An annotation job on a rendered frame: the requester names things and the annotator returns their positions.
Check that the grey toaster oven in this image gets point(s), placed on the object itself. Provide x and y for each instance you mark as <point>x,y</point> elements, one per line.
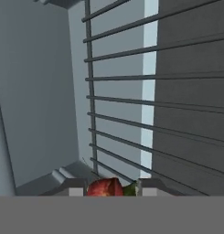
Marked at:
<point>40,91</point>

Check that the red and green kebab skewer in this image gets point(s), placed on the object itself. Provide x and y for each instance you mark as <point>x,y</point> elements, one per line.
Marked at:
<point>105,187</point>

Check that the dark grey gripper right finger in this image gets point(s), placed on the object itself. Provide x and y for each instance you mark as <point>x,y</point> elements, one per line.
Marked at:
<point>151,186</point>

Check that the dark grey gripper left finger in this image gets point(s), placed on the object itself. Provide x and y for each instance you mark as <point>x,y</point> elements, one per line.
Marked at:
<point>74,186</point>

